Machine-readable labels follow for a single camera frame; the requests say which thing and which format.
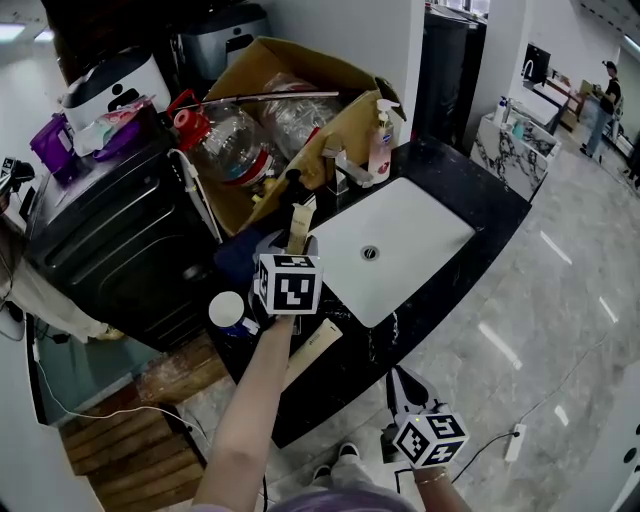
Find chrome faucet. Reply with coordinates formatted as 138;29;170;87
322;144;374;197

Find cardboard box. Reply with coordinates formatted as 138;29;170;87
202;37;409;239

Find dark tall cabinet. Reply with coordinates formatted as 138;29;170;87
414;4;489;152

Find blue ceramic mug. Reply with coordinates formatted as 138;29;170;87
208;290;262;339

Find purple container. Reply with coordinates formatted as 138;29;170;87
29;113;82;184

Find person's right forearm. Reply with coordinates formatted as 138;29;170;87
412;463;474;512

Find dark grey washing machine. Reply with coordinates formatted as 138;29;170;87
24;144;222;352

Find thin metal rod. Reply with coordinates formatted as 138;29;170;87
199;89;342;107

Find person's trousers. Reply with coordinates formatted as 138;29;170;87
308;452;387;501

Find pink hand soap pump bottle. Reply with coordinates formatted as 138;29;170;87
367;98;402;186

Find white sink basin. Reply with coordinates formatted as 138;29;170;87
307;177;477;329

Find clear plastic water bottle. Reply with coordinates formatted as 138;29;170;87
167;89;274;189

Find white marble counter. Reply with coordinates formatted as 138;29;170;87
469;112;562;202

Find black cable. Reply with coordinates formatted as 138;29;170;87
449;429;521;484

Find grey appliance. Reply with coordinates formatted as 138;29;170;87
179;4;272;82

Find person's left forearm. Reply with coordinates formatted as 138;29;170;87
192;313;297;512

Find white patterned tissue pack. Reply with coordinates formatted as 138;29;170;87
74;97;152;157

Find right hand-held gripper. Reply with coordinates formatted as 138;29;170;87
382;364;471;470

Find white round appliance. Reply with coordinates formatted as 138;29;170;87
59;49;172;132

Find white cable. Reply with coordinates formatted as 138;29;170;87
29;344;212;437

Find black marble vanity counter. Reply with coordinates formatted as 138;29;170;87
214;137;532;449

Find white floor power strip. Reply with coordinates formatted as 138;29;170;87
504;423;529;464

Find wooden pallet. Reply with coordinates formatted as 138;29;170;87
59;334;229;507

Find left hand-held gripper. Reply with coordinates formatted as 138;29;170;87
252;230;324;329

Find white appliance casing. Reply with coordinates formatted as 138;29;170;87
574;359;640;512

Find crumpled clear plastic bottle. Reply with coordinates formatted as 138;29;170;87
259;72;347;157

